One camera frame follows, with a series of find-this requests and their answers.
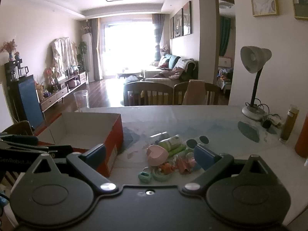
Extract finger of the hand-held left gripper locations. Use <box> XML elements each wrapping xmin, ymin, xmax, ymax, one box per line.
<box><xmin>0</xmin><ymin>135</ymin><xmax>39</xmax><ymax>147</ymax></box>
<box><xmin>47</xmin><ymin>145</ymin><xmax>73</xmax><ymax>159</ymax></box>

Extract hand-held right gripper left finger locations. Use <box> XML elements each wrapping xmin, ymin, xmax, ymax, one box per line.
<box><xmin>23</xmin><ymin>144</ymin><xmax>119</xmax><ymax>194</ymax></box>

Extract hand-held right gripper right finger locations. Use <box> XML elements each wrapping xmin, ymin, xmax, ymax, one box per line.
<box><xmin>182</xmin><ymin>144</ymin><xmax>274</xmax><ymax>194</ymax></box>

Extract green tube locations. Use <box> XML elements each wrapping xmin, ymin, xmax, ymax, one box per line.
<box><xmin>168</xmin><ymin>148</ymin><xmax>193</xmax><ymax>158</ymax></box>

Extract red cardboard box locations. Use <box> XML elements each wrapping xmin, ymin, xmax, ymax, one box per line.
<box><xmin>34</xmin><ymin>112</ymin><xmax>124</xmax><ymax>177</ymax></box>

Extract orange feathery toy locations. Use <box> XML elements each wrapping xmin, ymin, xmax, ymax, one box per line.
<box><xmin>159</xmin><ymin>162</ymin><xmax>174</xmax><ymax>175</ymax></box>

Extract pale green ribbed trinket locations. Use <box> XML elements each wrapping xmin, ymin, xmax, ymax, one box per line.
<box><xmin>152</xmin><ymin>170</ymin><xmax>172</xmax><ymax>182</ymax></box>

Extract pink heart-shaped dish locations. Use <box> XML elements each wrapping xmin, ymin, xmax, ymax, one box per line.
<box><xmin>147</xmin><ymin>144</ymin><xmax>169</xmax><ymax>166</ymax></box>

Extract teal round trinket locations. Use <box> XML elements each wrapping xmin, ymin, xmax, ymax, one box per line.
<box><xmin>138</xmin><ymin>171</ymin><xmax>152</xmax><ymax>183</ymax></box>

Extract wooden dining chair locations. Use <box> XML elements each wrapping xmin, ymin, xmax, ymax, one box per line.
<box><xmin>123</xmin><ymin>82</ymin><xmax>174</xmax><ymax>106</ymax></box>
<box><xmin>1</xmin><ymin>121</ymin><xmax>34</xmax><ymax>136</ymax></box>
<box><xmin>174</xmin><ymin>80</ymin><xmax>220</xmax><ymax>106</ymax></box>

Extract white sunglasses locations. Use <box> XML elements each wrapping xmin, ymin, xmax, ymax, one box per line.
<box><xmin>186</xmin><ymin>135</ymin><xmax>210</xmax><ymax>150</ymax></box>

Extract pink and red trinket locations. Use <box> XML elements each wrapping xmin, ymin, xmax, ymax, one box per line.
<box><xmin>177</xmin><ymin>157</ymin><xmax>196</xmax><ymax>175</ymax></box>

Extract white cabinet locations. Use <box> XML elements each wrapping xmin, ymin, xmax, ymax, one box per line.
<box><xmin>0</xmin><ymin>82</ymin><xmax>13</xmax><ymax>133</ymax></box>

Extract light green bottle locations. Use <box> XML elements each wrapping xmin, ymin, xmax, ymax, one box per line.
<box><xmin>157</xmin><ymin>136</ymin><xmax>183</xmax><ymax>151</ymax></box>

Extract black cabinet with blue panel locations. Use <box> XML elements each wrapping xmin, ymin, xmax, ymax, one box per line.
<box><xmin>5</xmin><ymin>61</ymin><xmax>45</xmax><ymax>128</ymax></box>

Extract small clear bottle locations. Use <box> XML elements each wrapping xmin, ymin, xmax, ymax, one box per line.
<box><xmin>150</xmin><ymin>132</ymin><xmax>170</xmax><ymax>143</ymax></box>

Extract clear glass vase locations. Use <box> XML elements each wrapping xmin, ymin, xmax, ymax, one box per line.
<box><xmin>73</xmin><ymin>90</ymin><xmax>90</xmax><ymax>112</ymax></box>

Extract wooden TV cabinet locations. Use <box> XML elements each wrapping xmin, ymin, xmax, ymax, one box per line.
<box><xmin>40</xmin><ymin>71</ymin><xmax>87</xmax><ymax>112</ymax></box>

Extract tan cloth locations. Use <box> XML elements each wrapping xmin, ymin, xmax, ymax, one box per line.
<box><xmin>182</xmin><ymin>80</ymin><xmax>210</xmax><ymax>105</ymax></box>

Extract orange artificial flowers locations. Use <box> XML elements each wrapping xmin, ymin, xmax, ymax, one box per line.
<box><xmin>44</xmin><ymin>67</ymin><xmax>60</xmax><ymax>90</ymax></box>

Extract white power strip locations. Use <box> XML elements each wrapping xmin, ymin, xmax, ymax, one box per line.
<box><xmin>269</xmin><ymin>115</ymin><xmax>282</xmax><ymax>126</ymax></box>

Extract white coffee table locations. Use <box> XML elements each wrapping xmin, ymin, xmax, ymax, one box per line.
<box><xmin>117</xmin><ymin>69</ymin><xmax>144</xmax><ymax>79</ymax></box>

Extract beige sofa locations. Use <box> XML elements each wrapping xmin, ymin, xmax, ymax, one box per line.
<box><xmin>144</xmin><ymin>54</ymin><xmax>199</xmax><ymax>89</ymax></box>

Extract amber bottle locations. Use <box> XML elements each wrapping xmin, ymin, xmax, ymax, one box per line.
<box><xmin>280</xmin><ymin>105</ymin><xmax>300</xmax><ymax>143</ymax></box>

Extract pink flowers in vase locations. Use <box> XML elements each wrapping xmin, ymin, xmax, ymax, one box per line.
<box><xmin>0</xmin><ymin>40</ymin><xmax>18</xmax><ymax>62</ymax></box>

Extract white blanket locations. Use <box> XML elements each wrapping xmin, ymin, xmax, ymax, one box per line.
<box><xmin>178</xmin><ymin>59</ymin><xmax>193</xmax><ymax>71</ymax></box>

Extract pale draped cloth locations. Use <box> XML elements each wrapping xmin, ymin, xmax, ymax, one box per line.
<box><xmin>49</xmin><ymin>37</ymin><xmax>79</xmax><ymax>74</ymax></box>

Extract orange container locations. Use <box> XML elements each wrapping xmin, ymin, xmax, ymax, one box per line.
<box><xmin>295</xmin><ymin>112</ymin><xmax>308</xmax><ymax>159</ymax></box>

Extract white standing air conditioner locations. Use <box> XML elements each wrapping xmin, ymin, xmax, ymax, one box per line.
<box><xmin>82</xmin><ymin>33</ymin><xmax>94</xmax><ymax>74</ymax></box>

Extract green potted plant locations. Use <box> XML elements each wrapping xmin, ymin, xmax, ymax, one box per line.
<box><xmin>77</xmin><ymin>41</ymin><xmax>88</xmax><ymax>70</ymax></box>

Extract grey curtain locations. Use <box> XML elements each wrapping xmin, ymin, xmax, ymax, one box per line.
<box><xmin>152</xmin><ymin>14</ymin><xmax>165</xmax><ymax>60</ymax></box>
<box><xmin>90</xmin><ymin>18</ymin><xmax>104</xmax><ymax>81</ymax></box>

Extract grey desk lamp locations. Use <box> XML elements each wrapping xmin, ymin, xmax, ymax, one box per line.
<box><xmin>240</xmin><ymin>46</ymin><xmax>272</xmax><ymax>122</ymax></box>

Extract teal door curtain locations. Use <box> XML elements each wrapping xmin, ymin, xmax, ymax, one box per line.
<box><xmin>219</xmin><ymin>17</ymin><xmax>231</xmax><ymax>57</ymax></box>

